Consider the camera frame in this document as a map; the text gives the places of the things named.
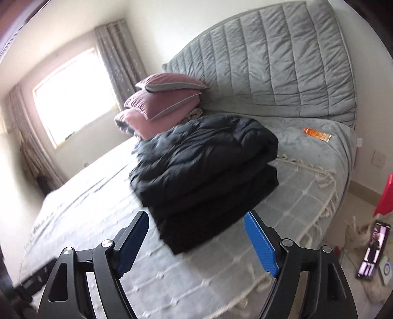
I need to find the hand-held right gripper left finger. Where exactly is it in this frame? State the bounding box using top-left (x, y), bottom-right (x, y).
top-left (37, 211), bottom-right (150, 319)

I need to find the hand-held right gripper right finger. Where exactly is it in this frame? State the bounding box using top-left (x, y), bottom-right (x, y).
top-left (244, 210), bottom-right (358, 319)

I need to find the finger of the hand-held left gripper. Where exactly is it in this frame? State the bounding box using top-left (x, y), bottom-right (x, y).
top-left (14, 260), bottom-right (58, 305)

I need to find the black puffer jacket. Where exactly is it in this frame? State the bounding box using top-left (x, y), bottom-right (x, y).
top-left (129, 114), bottom-right (279, 200)

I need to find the stack of folded black jackets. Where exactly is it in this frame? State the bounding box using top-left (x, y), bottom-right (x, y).
top-left (154, 181), bottom-right (278, 256)

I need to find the smartphone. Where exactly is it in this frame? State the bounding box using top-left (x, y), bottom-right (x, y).
top-left (355, 222), bottom-right (392, 281)

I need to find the orange tube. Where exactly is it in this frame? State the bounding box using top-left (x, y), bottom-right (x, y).
top-left (303, 127), bottom-right (333, 143)

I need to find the white round device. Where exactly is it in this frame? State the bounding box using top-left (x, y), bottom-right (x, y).
top-left (380, 260), bottom-right (393, 286)

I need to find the red plastic object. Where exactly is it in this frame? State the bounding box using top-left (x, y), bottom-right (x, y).
top-left (373, 173), bottom-right (393, 216)

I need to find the grey patterned curtain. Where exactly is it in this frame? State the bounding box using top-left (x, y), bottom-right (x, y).
top-left (5, 83), bottom-right (67, 194)
top-left (95, 19), bottom-right (147, 106)

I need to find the pink pillow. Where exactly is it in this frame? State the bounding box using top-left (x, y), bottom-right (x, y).
top-left (123, 89), bottom-right (202, 121)
top-left (135, 73), bottom-right (208, 93)

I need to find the patterned cloth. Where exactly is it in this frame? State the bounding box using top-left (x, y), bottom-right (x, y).
top-left (183, 108), bottom-right (204, 122)

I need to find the window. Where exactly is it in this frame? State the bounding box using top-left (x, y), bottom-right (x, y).
top-left (32, 47), bottom-right (121, 150)

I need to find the grey quilted headboard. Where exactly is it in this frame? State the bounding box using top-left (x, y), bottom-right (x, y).
top-left (162, 0), bottom-right (360, 128)

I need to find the wall socket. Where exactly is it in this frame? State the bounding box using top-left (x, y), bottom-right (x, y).
top-left (369, 150), bottom-right (389, 169)

